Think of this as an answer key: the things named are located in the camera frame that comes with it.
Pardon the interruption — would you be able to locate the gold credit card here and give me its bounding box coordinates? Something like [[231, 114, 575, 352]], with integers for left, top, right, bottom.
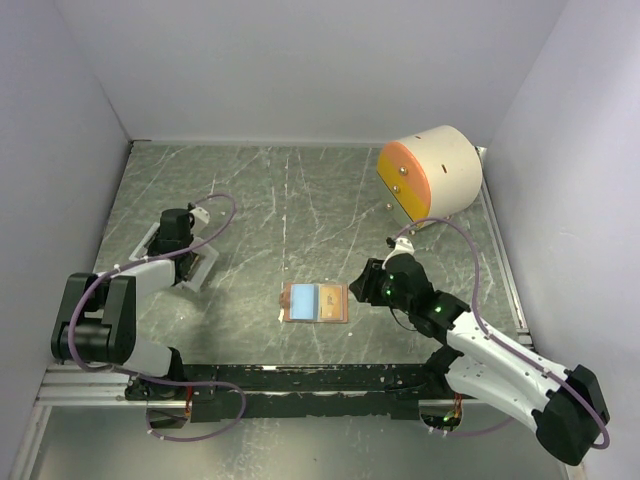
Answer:
[[318, 284, 345, 322]]

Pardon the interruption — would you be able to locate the brown leather card holder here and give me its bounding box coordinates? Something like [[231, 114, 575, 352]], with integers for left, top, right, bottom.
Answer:
[[279, 283, 348, 324]]

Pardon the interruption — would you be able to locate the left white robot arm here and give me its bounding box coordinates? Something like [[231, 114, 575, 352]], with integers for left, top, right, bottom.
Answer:
[[50, 204, 210, 399]]

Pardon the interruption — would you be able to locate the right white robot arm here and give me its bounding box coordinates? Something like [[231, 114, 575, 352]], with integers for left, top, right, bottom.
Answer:
[[349, 253, 610, 466]]

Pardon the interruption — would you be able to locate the white card tray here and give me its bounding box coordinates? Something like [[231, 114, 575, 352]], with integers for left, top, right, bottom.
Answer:
[[129, 222, 219, 292]]

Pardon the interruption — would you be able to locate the cream round drawer cabinet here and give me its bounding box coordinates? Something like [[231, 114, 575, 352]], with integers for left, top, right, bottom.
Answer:
[[376, 125, 483, 227]]

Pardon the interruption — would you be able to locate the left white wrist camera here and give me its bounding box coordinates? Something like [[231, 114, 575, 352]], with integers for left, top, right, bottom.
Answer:
[[187, 203, 210, 235]]

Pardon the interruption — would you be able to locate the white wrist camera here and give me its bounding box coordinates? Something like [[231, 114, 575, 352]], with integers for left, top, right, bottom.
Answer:
[[386, 236, 415, 258], [187, 203, 210, 235]]

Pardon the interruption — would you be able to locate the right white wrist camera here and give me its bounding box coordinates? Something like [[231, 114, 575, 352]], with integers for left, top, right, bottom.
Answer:
[[386, 236, 415, 258]]

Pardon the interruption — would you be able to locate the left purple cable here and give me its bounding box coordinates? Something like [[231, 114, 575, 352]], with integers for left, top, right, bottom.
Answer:
[[67, 193, 249, 442]]

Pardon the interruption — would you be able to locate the purple cable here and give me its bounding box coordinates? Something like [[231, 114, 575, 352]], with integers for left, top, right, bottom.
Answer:
[[67, 193, 249, 442], [387, 217, 612, 449]]

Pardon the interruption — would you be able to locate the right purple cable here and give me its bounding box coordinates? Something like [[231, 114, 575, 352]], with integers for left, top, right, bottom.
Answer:
[[387, 217, 612, 449]]

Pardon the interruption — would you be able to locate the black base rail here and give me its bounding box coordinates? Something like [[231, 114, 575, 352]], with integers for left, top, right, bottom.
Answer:
[[124, 364, 455, 423]]

